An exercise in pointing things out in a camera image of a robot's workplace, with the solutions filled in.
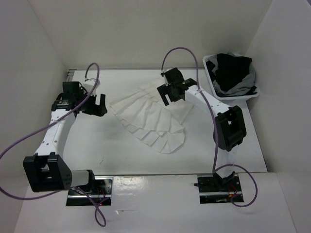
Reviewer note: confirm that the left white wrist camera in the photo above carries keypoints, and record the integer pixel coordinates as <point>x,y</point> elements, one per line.
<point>91,84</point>

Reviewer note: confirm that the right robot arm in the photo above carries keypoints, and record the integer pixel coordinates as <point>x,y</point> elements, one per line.
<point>228,123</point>

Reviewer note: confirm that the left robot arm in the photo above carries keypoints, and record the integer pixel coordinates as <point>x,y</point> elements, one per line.
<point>46,170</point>

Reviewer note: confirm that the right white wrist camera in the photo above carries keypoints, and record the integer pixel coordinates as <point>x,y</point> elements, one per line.
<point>167,75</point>

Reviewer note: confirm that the white pleated skirt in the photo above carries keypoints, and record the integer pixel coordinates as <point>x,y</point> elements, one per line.
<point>142,112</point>

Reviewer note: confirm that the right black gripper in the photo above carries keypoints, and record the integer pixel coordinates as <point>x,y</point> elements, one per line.
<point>164,90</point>

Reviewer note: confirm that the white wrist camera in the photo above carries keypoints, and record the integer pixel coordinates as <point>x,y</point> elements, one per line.
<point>167,75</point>
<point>91,84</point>

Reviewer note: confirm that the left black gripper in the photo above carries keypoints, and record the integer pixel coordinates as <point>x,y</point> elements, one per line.
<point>99,110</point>

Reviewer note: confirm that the black skirt in basket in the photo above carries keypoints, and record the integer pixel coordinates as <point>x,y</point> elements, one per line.
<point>230,70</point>

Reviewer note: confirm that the white plastic basket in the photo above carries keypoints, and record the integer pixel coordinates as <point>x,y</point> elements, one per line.
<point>230,98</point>

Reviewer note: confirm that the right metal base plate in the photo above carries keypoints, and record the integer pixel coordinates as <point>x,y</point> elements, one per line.
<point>214,189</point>

